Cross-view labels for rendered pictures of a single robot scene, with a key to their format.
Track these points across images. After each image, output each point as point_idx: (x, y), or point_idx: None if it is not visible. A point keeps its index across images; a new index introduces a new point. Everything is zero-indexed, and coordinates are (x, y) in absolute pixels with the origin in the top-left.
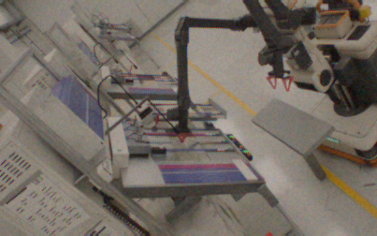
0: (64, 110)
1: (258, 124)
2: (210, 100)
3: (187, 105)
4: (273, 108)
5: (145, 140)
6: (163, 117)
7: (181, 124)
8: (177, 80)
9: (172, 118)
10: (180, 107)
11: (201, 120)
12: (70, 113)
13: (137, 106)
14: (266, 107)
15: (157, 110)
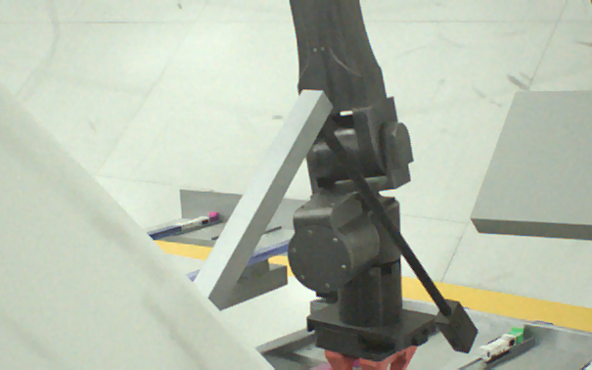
0: (86, 263)
1: (540, 218)
2: (206, 199)
3: (406, 154)
4: (557, 130)
5: None
6: (400, 248)
7: (379, 295)
8: (295, 6)
9: (358, 263)
10: (343, 186)
11: (232, 302)
12: (193, 316)
13: (276, 190)
14: (508, 141)
15: (373, 204)
